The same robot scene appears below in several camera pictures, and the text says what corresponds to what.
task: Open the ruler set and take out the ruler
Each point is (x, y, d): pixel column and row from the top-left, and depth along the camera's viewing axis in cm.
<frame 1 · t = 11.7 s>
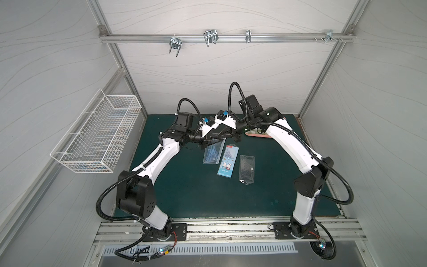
left hand: (221, 139, 75), fingers closed
right hand: (219, 133, 74), fingers closed
clear ruler set pouch: (212, 152, 82), point 19 cm above the table
blue printed ruler set card: (227, 163, 97), on the table

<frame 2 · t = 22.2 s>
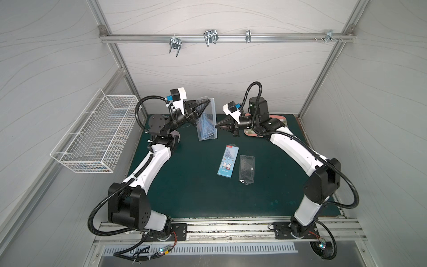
left hand: (208, 101, 59), fingers closed
right hand: (215, 124, 71), fingers closed
clear ruler set pouch: (207, 128, 71), point 34 cm above the table
the other named things where they were.

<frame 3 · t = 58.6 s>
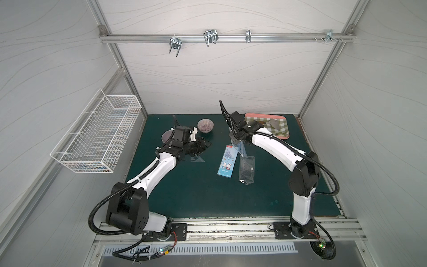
left hand: (212, 145, 82), fingers open
right hand: (239, 130, 87), fingers closed
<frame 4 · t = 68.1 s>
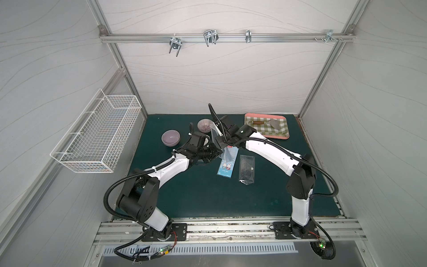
left hand: (224, 152, 84), fingers closed
right hand: (221, 135, 84), fingers closed
